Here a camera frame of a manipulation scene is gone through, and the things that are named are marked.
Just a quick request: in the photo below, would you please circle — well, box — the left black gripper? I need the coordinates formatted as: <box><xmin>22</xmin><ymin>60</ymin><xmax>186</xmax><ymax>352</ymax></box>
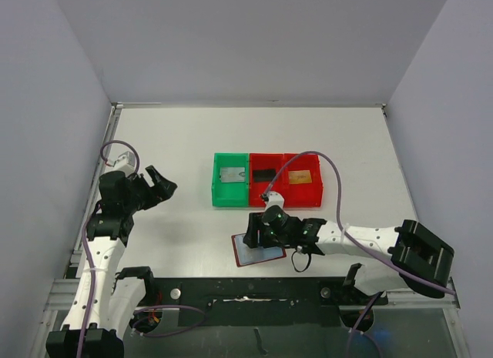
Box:
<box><xmin>123</xmin><ymin>166</ymin><xmax>176</xmax><ymax>213</ymax></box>

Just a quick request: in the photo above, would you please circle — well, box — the red leather card holder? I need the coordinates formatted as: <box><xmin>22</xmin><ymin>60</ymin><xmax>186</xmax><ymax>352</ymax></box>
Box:
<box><xmin>231</xmin><ymin>234</ymin><xmax>286</xmax><ymax>268</ymax></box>

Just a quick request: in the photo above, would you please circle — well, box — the green plastic bin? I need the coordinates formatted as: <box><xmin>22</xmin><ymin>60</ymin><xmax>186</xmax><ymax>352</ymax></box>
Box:
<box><xmin>211</xmin><ymin>152</ymin><xmax>250</xmax><ymax>208</ymax></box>

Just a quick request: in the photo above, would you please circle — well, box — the red bin with gold card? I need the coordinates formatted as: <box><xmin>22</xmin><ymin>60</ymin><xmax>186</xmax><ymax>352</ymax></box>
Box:
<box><xmin>283</xmin><ymin>154</ymin><xmax>324</xmax><ymax>208</ymax></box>

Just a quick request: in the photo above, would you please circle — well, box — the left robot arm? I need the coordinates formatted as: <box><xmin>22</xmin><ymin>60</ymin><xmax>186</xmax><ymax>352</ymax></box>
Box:
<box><xmin>45</xmin><ymin>166</ymin><xmax>177</xmax><ymax>357</ymax></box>

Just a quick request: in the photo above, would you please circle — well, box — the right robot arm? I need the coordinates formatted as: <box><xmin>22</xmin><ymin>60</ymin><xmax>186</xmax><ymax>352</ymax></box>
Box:
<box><xmin>243</xmin><ymin>206</ymin><xmax>454</xmax><ymax>303</ymax></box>

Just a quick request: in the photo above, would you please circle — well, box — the black credit card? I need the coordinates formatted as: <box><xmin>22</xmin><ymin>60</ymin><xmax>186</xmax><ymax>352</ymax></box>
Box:
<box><xmin>252</xmin><ymin>169</ymin><xmax>277</xmax><ymax>183</ymax></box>

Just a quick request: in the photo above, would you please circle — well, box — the gold credit card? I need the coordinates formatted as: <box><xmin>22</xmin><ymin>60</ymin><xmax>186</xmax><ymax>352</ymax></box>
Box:
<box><xmin>288</xmin><ymin>169</ymin><xmax>312</xmax><ymax>185</ymax></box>

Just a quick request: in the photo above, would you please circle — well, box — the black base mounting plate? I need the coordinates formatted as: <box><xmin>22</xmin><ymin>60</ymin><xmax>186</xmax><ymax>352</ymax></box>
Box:
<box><xmin>156</xmin><ymin>277</ymin><xmax>371</xmax><ymax>327</ymax></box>

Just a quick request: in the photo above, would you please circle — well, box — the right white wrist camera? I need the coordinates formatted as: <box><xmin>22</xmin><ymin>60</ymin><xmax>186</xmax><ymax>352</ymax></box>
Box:
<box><xmin>265</xmin><ymin>191</ymin><xmax>285</xmax><ymax>209</ymax></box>

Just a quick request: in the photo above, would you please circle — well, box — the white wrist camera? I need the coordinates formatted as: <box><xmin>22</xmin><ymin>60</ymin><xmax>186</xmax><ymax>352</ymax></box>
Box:
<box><xmin>265</xmin><ymin>191</ymin><xmax>285</xmax><ymax>209</ymax></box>
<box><xmin>107</xmin><ymin>151</ymin><xmax>136</xmax><ymax>176</ymax></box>

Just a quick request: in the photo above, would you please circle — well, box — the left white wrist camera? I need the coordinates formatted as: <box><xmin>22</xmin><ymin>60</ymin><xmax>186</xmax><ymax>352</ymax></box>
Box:
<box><xmin>107</xmin><ymin>151</ymin><xmax>136</xmax><ymax>176</ymax></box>

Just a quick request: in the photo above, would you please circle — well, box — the aluminium front rail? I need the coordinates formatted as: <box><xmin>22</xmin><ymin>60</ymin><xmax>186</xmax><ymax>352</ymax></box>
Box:
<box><xmin>375</xmin><ymin>289</ymin><xmax>461</xmax><ymax>309</ymax></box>

